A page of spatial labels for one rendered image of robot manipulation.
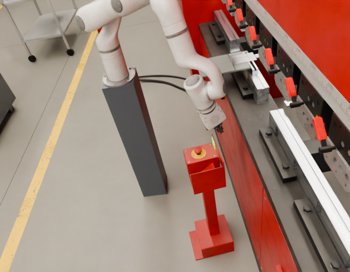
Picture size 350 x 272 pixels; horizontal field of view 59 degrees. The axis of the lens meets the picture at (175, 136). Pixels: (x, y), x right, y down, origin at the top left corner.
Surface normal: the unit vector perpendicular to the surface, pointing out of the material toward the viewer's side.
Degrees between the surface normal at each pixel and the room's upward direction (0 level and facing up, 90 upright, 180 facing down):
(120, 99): 90
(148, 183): 90
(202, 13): 90
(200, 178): 90
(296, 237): 0
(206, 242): 0
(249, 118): 0
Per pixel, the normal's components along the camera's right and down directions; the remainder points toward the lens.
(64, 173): -0.16, -0.72
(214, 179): 0.18, 0.65
